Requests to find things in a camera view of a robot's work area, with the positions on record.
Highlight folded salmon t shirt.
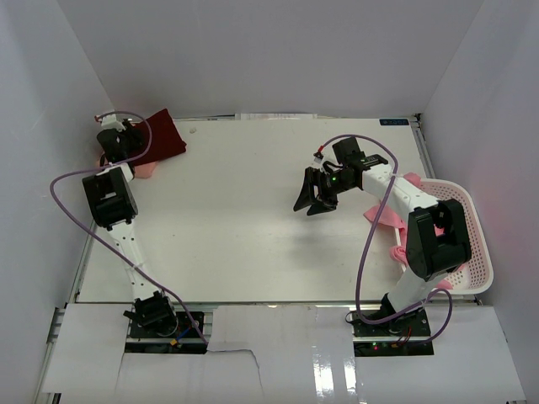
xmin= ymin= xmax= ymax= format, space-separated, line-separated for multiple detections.
xmin=95 ymin=151 xmax=157 ymax=179

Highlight pink t shirt in basket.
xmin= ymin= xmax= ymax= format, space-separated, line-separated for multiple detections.
xmin=363 ymin=173 xmax=469 ymax=290

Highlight white perforated plastic basket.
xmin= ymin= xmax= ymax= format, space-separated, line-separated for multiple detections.
xmin=389 ymin=178 xmax=494 ymax=301

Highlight dark red t shirt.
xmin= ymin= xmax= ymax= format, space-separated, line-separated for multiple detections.
xmin=129 ymin=109 xmax=186 ymax=167

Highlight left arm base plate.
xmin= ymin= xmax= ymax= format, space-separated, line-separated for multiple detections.
xmin=123 ymin=300 xmax=199 ymax=339

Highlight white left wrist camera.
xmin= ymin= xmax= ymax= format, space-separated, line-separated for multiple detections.
xmin=94 ymin=112 xmax=125 ymax=131

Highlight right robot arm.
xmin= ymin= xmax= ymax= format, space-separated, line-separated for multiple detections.
xmin=293 ymin=135 xmax=472 ymax=336

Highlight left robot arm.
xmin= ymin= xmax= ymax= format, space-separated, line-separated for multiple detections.
xmin=82 ymin=114 xmax=178 ymax=337

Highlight papers behind table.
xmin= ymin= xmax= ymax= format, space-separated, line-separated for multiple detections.
xmin=234 ymin=113 xmax=318 ymax=120

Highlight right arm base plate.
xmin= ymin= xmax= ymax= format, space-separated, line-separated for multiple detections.
xmin=344 ymin=309 xmax=431 ymax=339

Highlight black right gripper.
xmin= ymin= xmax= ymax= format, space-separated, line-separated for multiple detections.
xmin=293 ymin=167 xmax=356 ymax=216

